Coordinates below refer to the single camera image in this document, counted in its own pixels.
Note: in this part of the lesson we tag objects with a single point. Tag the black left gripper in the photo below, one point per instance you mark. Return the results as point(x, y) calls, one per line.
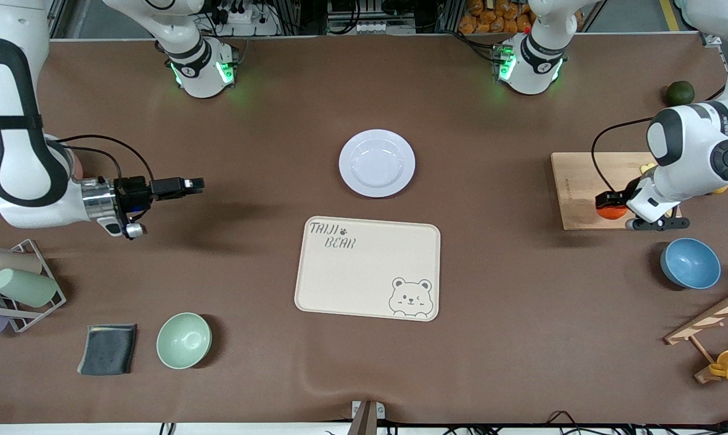
point(612, 199)

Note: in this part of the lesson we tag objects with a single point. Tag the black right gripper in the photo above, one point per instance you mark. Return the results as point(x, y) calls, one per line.
point(133, 191)

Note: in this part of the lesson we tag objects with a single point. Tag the orange fruit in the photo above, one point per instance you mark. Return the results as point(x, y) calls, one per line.
point(611, 212)

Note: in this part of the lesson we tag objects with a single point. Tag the white round plate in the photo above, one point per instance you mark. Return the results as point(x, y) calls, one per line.
point(377, 163)

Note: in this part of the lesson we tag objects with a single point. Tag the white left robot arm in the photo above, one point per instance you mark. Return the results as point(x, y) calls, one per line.
point(696, 151)

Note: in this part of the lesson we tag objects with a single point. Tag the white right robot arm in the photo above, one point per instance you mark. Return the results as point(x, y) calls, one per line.
point(13, 121)

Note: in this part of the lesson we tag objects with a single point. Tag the wooden cutting board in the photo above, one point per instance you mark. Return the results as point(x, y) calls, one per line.
point(581, 193)

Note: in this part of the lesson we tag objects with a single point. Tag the blue bowl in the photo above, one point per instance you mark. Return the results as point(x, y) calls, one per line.
point(691, 263)

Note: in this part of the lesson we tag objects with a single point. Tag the yellow lemon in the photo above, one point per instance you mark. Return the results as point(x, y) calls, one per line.
point(720, 190)

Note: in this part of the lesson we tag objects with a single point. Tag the dark green avocado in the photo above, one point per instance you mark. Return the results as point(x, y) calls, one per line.
point(681, 93)

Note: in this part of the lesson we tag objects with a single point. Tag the wooden mug rack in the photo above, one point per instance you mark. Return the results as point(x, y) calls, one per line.
point(711, 317)

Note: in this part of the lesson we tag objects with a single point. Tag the mint green bowl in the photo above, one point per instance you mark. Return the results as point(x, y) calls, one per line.
point(183, 341)

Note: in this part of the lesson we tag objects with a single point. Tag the grey folded cloth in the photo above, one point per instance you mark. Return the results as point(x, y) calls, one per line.
point(107, 350)

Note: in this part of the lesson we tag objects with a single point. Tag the white power strip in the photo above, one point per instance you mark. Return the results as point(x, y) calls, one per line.
point(246, 15)

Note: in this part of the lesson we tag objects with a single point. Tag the mint green cup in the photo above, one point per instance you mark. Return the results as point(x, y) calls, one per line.
point(25, 287)

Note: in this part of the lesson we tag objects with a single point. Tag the beige cup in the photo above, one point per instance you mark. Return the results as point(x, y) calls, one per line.
point(10, 263)

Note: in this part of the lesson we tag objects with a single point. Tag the cream tray with bear print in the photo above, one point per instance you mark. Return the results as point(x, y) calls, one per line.
point(364, 272)

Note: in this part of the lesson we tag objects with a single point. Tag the bag of orange buns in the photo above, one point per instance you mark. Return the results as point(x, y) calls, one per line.
point(496, 15)

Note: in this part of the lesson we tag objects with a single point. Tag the metal table bracket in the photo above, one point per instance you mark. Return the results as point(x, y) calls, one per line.
point(365, 417)

